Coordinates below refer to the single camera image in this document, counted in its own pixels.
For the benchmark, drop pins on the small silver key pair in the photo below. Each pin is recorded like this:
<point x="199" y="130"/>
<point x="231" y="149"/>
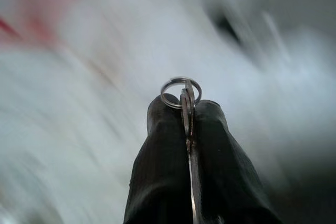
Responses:
<point x="187" y="119"/>

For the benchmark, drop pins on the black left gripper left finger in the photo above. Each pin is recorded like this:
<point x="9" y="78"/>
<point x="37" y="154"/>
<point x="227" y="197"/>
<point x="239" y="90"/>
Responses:
<point x="160" y="171"/>

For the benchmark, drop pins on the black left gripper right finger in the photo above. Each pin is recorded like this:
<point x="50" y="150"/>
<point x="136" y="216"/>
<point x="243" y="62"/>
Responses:
<point x="225" y="176"/>

